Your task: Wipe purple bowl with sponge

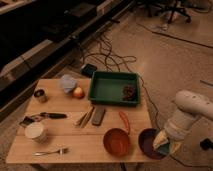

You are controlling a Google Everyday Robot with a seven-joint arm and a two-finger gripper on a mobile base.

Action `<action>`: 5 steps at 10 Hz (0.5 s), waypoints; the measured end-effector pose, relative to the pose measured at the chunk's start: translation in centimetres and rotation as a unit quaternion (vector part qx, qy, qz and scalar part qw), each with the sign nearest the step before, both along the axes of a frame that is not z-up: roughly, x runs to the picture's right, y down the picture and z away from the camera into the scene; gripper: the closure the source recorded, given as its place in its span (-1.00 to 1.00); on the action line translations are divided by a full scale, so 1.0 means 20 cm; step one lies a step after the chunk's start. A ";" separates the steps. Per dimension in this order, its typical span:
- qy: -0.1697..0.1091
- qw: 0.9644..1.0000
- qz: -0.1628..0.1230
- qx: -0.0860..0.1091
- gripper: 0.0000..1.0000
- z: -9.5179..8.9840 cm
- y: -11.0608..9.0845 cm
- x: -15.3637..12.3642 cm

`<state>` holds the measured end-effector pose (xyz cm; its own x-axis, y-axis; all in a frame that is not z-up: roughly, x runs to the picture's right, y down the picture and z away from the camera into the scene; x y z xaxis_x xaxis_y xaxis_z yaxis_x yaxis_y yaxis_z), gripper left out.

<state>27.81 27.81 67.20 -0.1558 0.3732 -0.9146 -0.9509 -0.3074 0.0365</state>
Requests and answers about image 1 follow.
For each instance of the yellow green sponge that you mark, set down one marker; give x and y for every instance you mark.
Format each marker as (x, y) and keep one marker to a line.
(162, 139)

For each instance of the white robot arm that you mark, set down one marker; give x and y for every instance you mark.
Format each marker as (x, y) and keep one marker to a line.
(190, 107)

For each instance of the orange bowl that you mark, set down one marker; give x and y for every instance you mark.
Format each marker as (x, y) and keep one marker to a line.
(116, 142)

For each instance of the purple bowl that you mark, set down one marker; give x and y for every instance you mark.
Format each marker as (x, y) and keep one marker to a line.
(145, 142)

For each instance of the green plastic tray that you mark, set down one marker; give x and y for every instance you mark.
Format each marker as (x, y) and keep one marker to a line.
(106, 88)

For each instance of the dark grape bunch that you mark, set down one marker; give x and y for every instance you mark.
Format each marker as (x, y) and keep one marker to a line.
(129, 93)

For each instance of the black power adapter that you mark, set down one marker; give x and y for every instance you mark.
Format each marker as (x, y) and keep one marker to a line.
(88, 70)

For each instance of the gray rectangular block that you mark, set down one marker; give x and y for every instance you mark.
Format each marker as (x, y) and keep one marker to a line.
(98, 116)

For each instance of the apple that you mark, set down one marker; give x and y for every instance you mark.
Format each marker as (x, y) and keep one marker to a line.
(78, 93)

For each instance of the wooden stick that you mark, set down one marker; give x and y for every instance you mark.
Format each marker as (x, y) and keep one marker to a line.
(79, 121)
(87, 118)

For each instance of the wooden table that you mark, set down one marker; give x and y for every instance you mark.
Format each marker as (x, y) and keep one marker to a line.
(85, 144)

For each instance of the small metal cup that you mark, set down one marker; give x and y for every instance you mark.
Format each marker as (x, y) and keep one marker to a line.
(40, 95)

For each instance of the silver fork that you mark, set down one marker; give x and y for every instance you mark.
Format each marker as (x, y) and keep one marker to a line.
(60, 151)

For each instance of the white cup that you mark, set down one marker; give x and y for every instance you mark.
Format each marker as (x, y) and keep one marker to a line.
(36, 131)

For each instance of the office chair base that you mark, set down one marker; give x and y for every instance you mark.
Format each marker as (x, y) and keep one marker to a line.
(157, 7)

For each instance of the black handled tool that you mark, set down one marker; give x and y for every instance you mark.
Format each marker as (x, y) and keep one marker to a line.
(39, 117)

